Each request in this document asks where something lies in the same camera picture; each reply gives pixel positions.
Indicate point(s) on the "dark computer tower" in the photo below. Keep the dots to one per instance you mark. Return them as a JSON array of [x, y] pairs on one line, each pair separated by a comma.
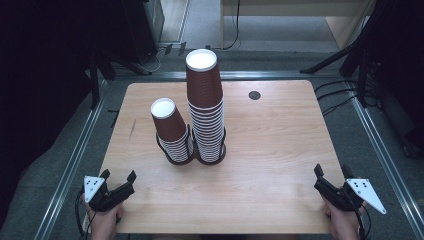
[[143, 30]]

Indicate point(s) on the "black metal stand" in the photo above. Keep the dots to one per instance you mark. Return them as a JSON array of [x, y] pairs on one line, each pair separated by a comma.
[[95, 76]]

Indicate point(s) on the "person's left hand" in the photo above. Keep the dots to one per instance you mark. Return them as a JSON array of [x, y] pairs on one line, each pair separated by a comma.
[[105, 224]]

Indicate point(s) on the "light wooden desk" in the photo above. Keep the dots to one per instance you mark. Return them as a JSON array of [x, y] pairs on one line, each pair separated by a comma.
[[343, 23]]

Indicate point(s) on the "person's right hand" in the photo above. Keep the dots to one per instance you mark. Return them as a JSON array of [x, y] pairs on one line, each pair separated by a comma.
[[343, 224]]

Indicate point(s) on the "short stack of paper cups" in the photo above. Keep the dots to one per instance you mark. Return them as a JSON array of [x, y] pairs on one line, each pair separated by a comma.
[[173, 133]]

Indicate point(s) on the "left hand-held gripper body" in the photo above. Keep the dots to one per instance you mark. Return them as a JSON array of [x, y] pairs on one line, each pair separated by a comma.
[[110, 197]]

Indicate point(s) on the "tall stack of paper cups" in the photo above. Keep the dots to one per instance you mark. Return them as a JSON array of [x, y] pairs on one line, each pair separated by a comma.
[[209, 133]]

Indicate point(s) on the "black tripod stand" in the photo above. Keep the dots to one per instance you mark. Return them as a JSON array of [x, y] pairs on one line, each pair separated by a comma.
[[353, 50]]

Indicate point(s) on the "black table grommet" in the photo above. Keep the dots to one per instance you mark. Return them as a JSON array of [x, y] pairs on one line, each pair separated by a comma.
[[254, 95]]

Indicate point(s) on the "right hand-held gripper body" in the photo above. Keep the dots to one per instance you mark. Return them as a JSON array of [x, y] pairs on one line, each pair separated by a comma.
[[343, 197]]

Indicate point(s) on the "aluminium floor rail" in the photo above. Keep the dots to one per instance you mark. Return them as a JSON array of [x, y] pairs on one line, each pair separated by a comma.
[[66, 176], [386, 160], [266, 74]]

